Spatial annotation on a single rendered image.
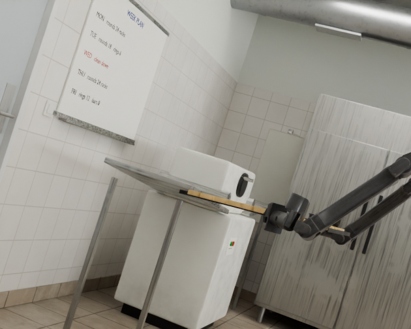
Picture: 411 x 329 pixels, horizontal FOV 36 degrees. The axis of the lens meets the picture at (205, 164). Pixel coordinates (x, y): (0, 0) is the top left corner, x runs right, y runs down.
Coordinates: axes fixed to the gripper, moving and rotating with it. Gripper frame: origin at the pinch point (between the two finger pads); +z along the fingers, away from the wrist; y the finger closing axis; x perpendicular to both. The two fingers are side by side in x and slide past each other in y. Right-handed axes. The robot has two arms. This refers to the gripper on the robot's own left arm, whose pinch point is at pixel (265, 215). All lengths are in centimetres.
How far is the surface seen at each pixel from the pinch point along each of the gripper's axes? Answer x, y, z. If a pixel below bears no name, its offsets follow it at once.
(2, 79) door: -99, -27, 112
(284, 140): 177, -70, 358
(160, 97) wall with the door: 15, -61, 257
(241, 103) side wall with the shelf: 137, -98, 396
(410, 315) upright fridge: 247, 50, 199
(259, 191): 168, -15, 365
